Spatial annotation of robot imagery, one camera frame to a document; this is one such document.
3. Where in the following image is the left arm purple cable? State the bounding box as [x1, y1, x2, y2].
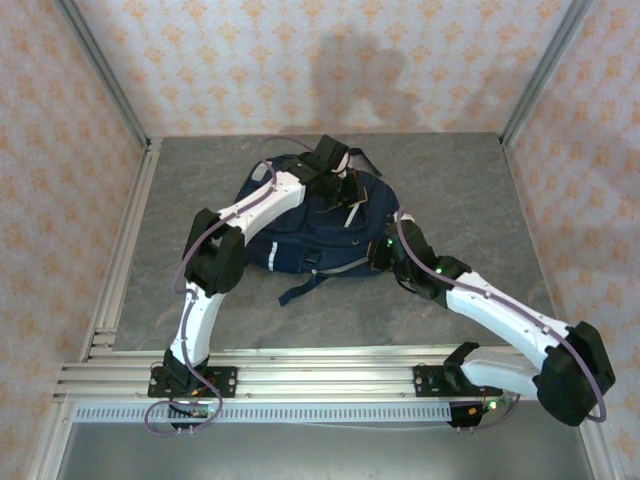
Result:
[144, 135, 321, 437]

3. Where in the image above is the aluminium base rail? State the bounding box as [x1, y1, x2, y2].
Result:
[52, 349, 601, 404]

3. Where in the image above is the white slotted cable duct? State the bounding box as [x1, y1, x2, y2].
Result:
[73, 404, 454, 424]

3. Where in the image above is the aluminium frame leg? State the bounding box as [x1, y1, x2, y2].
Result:
[27, 402, 76, 480]
[572, 399, 626, 480]

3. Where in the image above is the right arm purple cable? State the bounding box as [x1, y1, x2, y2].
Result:
[394, 209, 609, 432]

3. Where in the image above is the aluminium side rail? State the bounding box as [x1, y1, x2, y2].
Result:
[79, 137, 164, 361]

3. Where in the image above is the navy blue backpack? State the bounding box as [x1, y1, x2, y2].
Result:
[234, 147, 401, 306]

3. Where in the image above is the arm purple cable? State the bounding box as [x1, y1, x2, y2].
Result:
[394, 209, 609, 432]
[144, 135, 321, 437]

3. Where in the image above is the aluminium corner post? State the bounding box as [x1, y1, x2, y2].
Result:
[499, 0, 596, 146]
[54, 0, 151, 151]

